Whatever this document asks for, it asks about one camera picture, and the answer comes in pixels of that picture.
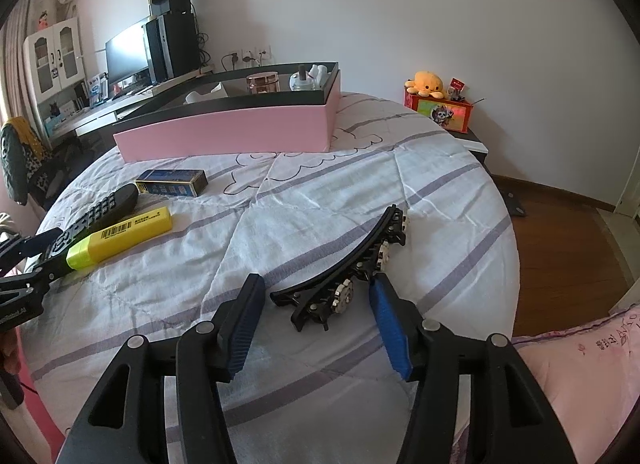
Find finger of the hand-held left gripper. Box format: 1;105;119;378
0;264;71;317
0;227;63;277

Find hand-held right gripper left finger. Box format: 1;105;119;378
65;273;267;464

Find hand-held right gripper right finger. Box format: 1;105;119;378
369;274;578;464

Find black flowered hair clip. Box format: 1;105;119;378
270;205;412;332

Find black remote control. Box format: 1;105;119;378
30;183;140;270

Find yellow highlighter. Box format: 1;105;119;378
66;207;173;271

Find pink storage box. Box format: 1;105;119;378
112;62;342;163

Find small white box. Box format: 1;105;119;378
185;85;230;104

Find rose gold jar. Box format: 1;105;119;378
246;72;281;95

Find clear glass bottle with wick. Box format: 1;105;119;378
290;64;316;92

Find person's left hand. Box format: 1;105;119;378
0;331;21;377

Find white desk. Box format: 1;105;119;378
42;64;226;145

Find small dark blue box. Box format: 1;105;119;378
135;169;208;197

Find blue printed box on desk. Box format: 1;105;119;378
87;72;108;108

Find pink pillow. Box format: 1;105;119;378
450;307;640;464

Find white glass-door cabinet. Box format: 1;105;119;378
23;18;83;100

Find beige curtain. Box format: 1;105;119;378
0;0;66;120

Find red printed box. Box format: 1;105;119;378
404;86;473;133

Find black monitor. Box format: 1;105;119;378
105;19;153;88

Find orange octopus plush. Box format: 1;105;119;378
405;70;447;98

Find black computer tower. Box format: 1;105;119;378
144;13;200;84

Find white wall outlets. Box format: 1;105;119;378
227;46;273;68

